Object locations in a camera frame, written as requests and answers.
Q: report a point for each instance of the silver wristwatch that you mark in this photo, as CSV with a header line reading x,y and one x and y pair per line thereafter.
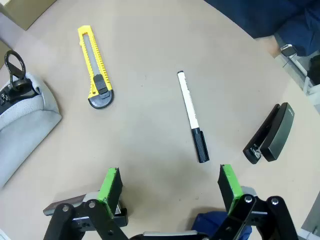
x,y
288,50

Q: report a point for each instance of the green padded right gripper left finger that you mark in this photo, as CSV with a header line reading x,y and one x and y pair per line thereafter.
x,y
110,190

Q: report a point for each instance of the grey fabric pencil pouch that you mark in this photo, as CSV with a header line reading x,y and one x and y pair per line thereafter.
x,y
22,125

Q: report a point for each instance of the person's hand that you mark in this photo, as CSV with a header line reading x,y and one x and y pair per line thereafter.
x,y
271,46

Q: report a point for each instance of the black stapler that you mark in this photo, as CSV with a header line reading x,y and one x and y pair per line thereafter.
x,y
277,132

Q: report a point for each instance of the white marker with black cap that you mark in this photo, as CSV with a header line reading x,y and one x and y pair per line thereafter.
x,y
190,105

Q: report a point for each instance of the green padded right gripper right finger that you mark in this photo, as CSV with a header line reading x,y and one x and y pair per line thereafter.
x,y
231,190

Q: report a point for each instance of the person's dark blue clothing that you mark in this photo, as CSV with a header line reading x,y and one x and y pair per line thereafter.
x,y
265,15

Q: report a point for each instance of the blue cloth item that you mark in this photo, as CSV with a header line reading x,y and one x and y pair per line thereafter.
x,y
207,222

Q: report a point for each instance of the white metal frame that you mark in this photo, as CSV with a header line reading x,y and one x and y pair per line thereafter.
x,y
298,66

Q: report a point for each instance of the brown cardboard box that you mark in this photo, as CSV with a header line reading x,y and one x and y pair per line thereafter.
x,y
25,11

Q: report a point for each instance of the yellow utility knife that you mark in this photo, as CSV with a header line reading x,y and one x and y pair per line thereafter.
x,y
96,67

